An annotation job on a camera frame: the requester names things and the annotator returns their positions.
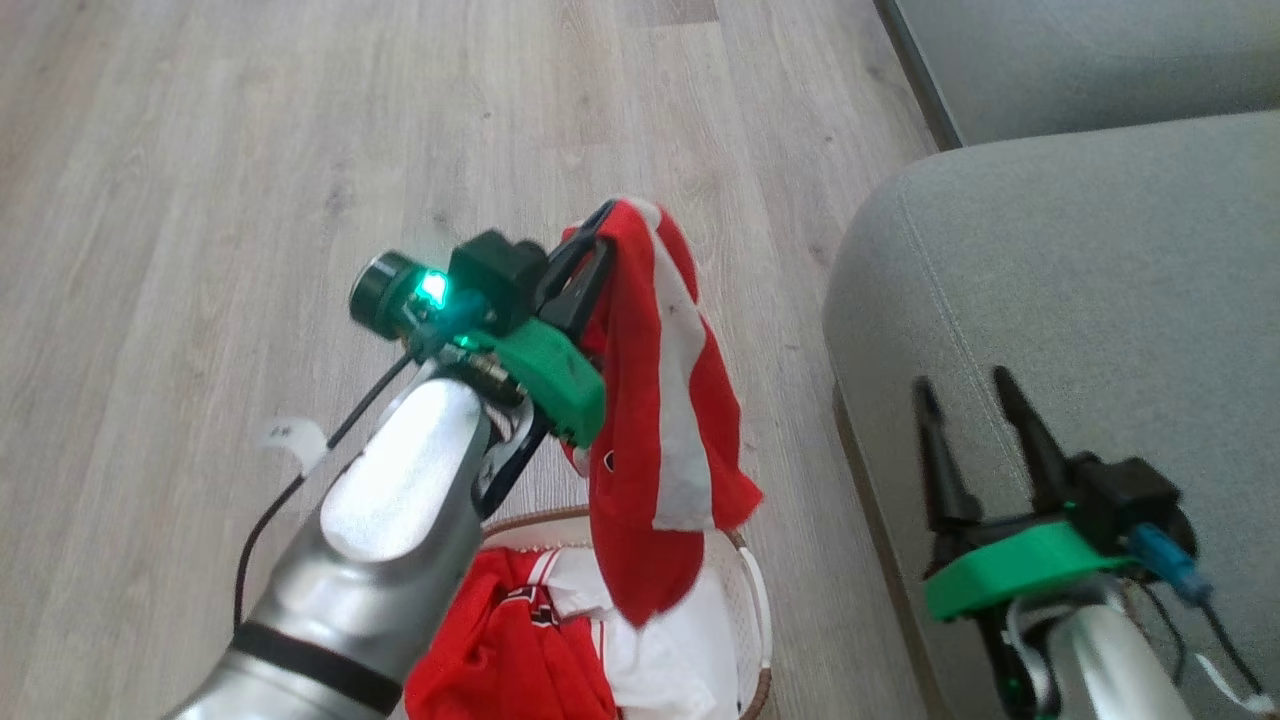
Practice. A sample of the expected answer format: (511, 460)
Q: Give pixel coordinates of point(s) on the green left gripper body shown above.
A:
(545, 375)

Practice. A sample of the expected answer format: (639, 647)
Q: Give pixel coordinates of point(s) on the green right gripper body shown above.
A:
(1010, 565)

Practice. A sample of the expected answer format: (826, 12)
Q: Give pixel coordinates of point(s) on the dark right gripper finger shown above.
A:
(945, 460)
(1035, 445)

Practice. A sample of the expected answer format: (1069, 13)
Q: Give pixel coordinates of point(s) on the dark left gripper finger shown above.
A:
(585, 232)
(590, 290)

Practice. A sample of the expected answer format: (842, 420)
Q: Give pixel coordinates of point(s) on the red and white striped garment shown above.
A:
(650, 440)

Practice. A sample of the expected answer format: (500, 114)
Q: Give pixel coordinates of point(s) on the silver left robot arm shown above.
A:
(390, 520)

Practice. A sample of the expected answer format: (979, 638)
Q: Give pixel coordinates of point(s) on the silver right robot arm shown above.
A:
(1100, 665)

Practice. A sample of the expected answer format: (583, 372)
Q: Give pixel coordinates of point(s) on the white laundry basket brown rim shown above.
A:
(755, 610)

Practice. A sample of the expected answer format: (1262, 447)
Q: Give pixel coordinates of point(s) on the grey fabric sofa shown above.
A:
(1080, 280)

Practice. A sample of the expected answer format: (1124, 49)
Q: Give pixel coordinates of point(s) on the red jersey with white trim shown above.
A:
(505, 650)

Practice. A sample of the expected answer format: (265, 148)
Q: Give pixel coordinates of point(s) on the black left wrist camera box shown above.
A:
(495, 270)

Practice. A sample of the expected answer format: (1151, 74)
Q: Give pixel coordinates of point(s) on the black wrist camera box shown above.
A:
(1125, 500)
(495, 270)

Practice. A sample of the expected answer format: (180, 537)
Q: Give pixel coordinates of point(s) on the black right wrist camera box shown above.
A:
(1125, 500)

